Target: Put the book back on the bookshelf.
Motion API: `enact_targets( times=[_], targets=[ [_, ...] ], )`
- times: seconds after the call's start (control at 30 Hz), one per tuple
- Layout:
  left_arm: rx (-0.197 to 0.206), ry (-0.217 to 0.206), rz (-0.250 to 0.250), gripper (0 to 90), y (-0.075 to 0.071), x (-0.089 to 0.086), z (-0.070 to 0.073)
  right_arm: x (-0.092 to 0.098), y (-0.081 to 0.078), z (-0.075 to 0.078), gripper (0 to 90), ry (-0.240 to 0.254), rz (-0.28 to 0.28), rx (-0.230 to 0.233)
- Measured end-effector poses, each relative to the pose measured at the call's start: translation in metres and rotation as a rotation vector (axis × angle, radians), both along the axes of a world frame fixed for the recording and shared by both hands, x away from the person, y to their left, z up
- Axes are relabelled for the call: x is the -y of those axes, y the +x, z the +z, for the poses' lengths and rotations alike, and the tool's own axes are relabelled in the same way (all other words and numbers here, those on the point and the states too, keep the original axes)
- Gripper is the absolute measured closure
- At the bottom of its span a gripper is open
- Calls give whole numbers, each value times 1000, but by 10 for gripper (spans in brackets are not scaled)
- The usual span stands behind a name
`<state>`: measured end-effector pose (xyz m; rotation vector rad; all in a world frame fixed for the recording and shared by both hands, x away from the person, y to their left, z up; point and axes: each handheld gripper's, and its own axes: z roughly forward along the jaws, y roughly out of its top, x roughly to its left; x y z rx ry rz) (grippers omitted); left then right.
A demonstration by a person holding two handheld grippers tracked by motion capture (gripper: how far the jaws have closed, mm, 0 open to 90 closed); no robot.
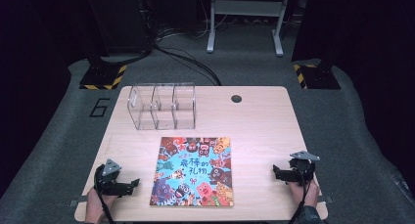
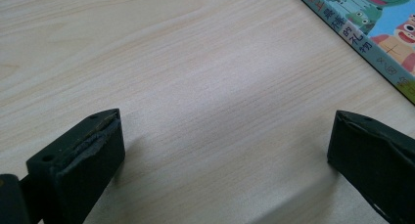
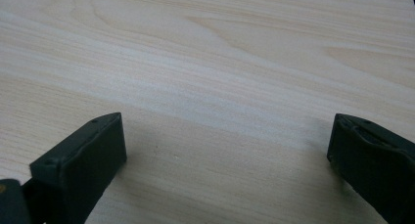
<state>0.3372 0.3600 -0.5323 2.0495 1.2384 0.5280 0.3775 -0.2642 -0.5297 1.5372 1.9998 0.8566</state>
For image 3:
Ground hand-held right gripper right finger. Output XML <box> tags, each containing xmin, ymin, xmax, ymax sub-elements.
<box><xmin>326</xmin><ymin>112</ymin><xmax>415</xmax><ymax>224</ymax></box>

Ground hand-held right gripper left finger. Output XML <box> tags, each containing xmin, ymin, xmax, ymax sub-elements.
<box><xmin>21</xmin><ymin>112</ymin><xmax>128</xmax><ymax>224</ymax></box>

